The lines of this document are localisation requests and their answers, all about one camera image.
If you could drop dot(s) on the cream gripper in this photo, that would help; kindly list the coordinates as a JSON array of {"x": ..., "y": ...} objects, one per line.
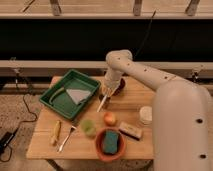
[{"x": 108, "y": 89}]

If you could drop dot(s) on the white dish brush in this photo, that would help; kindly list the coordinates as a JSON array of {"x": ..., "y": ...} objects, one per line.
[{"x": 102, "y": 103}]

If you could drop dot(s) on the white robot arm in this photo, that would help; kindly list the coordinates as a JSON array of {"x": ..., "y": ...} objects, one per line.
[{"x": 179, "y": 113}]

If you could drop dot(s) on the small metal cup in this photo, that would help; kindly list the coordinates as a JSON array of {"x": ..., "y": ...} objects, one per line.
[{"x": 106, "y": 103}]

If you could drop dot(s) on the green plastic cup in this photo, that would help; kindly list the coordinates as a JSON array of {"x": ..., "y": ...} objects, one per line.
[{"x": 88, "y": 128}]

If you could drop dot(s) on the dark red bowl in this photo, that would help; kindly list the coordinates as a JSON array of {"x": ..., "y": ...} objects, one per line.
[{"x": 120, "y": 88}]

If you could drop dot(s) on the grey cloth in tray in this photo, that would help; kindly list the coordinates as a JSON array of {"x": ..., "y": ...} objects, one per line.
[{"x": 78, "y": 95}]

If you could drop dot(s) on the orange fruit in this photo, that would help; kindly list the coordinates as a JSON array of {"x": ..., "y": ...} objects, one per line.
[{"x": 109, "y": 119}]

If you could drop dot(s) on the green plastic tray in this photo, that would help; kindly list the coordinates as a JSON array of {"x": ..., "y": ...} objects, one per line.
[{"x": 62, "y": 103}]

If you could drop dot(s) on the green curved vegetable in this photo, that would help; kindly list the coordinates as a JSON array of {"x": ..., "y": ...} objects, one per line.
[{"x": 60, "y": 90}]

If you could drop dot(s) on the teal sponge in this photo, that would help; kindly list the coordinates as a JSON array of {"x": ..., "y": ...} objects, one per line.
[{"x": 110, "y": 142}]

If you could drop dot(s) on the wooden block eraser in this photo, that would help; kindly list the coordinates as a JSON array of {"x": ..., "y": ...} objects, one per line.
[{"x": 130, "y": 130}]

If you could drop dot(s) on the orange bowl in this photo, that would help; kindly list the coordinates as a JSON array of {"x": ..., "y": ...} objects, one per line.
[{"x": 99, "y": 143}]

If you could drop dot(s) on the yellow banana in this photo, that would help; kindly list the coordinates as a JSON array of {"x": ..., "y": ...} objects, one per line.
[{"x": 55, "y": 134}]

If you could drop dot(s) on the black power adapter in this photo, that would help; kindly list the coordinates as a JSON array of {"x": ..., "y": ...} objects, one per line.
[{"x": 5, "y": 140}]

